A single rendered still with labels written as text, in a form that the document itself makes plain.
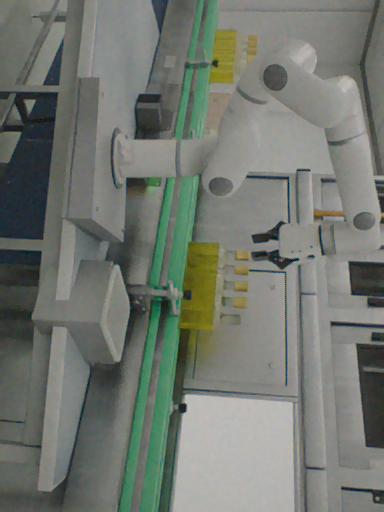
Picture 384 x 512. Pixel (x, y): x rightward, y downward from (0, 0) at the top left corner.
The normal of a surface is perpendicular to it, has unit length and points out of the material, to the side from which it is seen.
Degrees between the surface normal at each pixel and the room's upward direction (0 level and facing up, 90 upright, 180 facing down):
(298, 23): 90
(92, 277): 90
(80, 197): 90
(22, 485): 90
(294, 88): 109
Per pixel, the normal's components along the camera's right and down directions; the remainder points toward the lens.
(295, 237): -0.36, -0.56
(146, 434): -0.05, -0.59
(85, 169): -0.09, -0.14
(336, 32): -0.10, 0.80
